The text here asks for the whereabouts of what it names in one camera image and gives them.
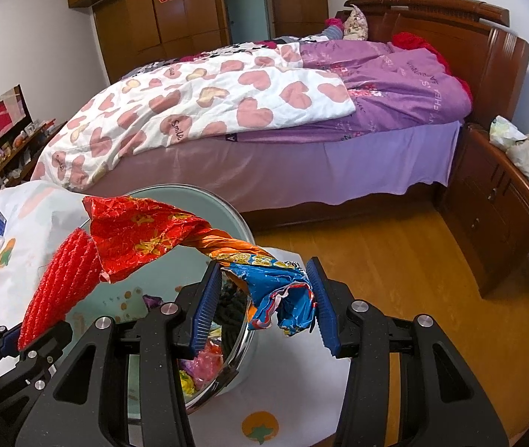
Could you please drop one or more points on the brown wooden wardrobe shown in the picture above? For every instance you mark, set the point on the brown wooden wardrobe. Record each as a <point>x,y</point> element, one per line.
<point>176,23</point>

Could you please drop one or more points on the round metal bin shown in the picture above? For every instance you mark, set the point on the round metal bin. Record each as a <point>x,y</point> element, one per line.
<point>176,214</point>

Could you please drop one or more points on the white floral packet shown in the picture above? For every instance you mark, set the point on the white floral packet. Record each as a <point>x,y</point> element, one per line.
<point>504,132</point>

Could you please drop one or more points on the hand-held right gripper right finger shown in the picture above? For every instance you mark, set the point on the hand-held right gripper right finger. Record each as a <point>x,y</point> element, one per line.
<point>322,305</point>

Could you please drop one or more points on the white orange print tablecloth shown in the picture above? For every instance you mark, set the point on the white orange print tablecloth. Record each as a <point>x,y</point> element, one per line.
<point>22,251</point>

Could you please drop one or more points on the purple duvet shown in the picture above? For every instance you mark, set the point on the purple duvet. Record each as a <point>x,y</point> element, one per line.
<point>385,79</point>

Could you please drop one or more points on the wooden bed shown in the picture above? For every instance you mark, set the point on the wooden bed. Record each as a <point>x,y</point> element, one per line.
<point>478,46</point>

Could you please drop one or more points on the red knitted blanket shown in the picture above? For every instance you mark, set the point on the red knitted blanket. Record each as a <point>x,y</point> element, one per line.
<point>413,39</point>

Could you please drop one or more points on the white heart print blanket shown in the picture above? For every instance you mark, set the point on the white heart print blanket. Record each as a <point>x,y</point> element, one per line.
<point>199,102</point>

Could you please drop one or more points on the red orange blue wrapper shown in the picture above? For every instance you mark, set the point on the red orange blue wrapper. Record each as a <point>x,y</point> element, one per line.
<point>143,233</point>

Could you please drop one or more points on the red foam net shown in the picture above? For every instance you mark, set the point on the red foam net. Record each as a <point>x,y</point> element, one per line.
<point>59,284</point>

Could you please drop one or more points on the wooden nightstand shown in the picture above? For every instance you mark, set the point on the wooden nightstand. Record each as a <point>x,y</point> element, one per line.
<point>492,205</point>

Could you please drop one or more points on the wooden shelf unit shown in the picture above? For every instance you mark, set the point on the wooden shelf unit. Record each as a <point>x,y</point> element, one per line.
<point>22,158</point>

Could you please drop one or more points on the pink transparent plastic bag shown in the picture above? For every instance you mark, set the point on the pink transparent plastic bag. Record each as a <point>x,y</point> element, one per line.
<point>206,361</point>

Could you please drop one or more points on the floral pillow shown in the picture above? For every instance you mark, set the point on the floral pillow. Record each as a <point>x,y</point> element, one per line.
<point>355,23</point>

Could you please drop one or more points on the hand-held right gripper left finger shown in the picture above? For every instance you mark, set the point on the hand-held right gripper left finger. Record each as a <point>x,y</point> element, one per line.
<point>206,309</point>

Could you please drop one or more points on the yellow wrapper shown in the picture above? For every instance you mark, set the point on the yellow wrapper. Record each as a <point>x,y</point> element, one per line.
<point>189,382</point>

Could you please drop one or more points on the purple snack wrapper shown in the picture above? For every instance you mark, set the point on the purple snack wrapper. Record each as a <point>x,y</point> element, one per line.
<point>152,302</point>

